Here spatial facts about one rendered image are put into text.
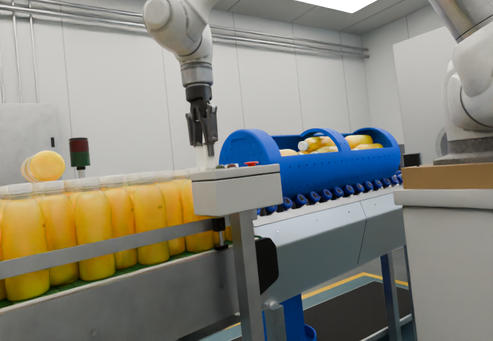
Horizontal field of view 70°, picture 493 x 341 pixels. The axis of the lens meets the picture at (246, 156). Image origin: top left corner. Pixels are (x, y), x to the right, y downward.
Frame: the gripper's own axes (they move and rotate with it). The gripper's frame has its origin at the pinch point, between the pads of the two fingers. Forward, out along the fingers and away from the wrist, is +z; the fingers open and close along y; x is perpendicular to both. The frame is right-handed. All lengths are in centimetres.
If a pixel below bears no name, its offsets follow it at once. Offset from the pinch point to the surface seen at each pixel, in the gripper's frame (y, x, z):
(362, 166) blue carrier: -1, -77, 8
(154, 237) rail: -8.2, 20.9, 17.4
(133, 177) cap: 2.0, 20.4, 3.3
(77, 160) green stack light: 46, 22, -4
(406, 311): 26, -147, 98
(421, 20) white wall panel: 160, -552, -208
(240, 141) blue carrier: 11.8, -23.2, -5.6
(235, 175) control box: -21.4, 6.3, 5.4
